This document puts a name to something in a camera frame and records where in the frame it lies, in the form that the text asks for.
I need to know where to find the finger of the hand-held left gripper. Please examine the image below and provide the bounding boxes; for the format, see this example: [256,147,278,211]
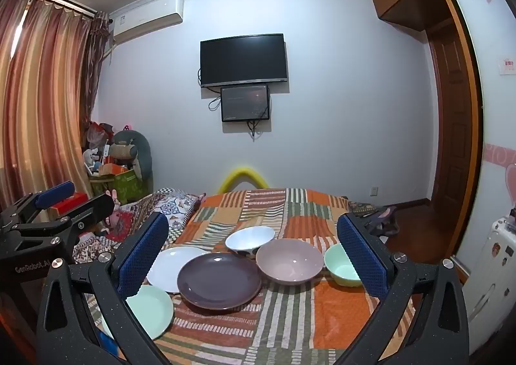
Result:
[8,193,116,248]
[0,181,76,229]

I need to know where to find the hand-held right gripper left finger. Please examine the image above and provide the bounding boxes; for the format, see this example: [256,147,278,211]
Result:
[36,212,170,365]

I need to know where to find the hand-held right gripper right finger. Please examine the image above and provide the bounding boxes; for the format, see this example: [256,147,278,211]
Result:
[336,212,472,365]

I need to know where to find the pale green bowl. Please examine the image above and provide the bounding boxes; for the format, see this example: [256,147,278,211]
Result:
[323,243,364,288]

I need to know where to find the pale green plate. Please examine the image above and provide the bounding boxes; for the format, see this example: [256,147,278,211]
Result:
[101,284,175,342]

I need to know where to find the pink bowl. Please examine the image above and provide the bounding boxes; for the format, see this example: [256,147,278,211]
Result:
[255,238,325,284]

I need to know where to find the dark purple plate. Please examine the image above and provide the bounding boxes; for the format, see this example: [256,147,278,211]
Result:
[177,253,263,311]

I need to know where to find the white bowl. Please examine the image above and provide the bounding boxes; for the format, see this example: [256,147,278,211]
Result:
[225,226,276,258]

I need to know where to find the pink rabbit toy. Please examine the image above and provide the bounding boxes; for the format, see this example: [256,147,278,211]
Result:
[105,189,122,229]

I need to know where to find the red box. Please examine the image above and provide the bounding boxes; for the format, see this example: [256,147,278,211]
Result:
[50,191,90,221]

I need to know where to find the dark shoes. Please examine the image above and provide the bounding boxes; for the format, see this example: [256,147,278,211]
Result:
[349,201,401,237]

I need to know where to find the green storage box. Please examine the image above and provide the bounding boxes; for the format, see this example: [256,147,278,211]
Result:
[89,169,148,205]

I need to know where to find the patterned quilt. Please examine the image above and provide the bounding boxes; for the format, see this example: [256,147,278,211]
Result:
[73,187,207,266]

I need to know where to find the grey plush toy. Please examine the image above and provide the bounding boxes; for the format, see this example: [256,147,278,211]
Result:
[110,129,154,193]

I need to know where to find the red plastic bag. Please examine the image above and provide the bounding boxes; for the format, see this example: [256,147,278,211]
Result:
[86,121,116,148]

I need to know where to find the striped orange curtain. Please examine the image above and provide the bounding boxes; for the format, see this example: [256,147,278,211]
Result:
[0,0,97,210]

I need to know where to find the striped patchwork blanket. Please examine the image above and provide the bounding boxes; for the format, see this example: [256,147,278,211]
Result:
[97,188,417,365]

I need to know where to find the white suitcase with stickers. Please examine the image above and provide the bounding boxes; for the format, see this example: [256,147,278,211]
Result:
[461,217,516,354]

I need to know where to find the yellow foam tube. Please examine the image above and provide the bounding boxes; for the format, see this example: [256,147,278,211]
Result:
[218,165,267,193]

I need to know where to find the brown wooden door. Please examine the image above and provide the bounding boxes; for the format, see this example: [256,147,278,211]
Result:
[426,18,475,258]

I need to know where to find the brown patterned curtain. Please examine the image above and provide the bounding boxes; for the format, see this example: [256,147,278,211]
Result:
[85,12,110,129]

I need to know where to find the white heart-print wardrobe door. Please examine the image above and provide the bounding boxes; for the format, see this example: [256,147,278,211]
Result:
[439,0,516,269]

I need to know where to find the white air conditioner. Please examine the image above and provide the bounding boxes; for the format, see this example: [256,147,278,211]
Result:
[108,0,184,44]

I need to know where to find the black cable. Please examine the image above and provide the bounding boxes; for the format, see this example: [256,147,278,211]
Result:
[247,95,272,140]
[197,67,222,112]

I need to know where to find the small black wall monitor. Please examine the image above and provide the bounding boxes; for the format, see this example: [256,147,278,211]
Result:
[220,85,271,123]

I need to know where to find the black wall television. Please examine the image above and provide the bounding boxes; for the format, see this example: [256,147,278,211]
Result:
[200,33,288,88]

